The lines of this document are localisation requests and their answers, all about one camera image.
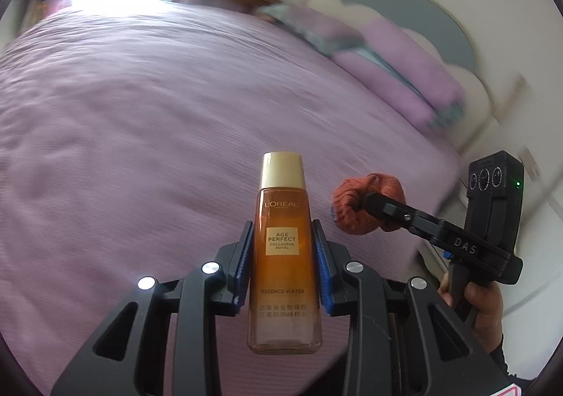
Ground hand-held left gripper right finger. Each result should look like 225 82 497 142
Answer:
310 218 516 396

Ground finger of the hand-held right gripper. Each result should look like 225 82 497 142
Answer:
358 192 446 244

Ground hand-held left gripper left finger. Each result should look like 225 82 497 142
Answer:
51 220 255 396

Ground rust orange sock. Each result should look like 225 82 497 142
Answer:
331 173 405 236

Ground amber bottle with gold cap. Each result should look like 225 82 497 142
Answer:
247 152 323 355

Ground person's right hand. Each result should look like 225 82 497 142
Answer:
439 269 505 353

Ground purple pillow with teal trim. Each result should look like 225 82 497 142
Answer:
258 4 367 57

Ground purple pillows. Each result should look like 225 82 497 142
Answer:
307 0 494 125

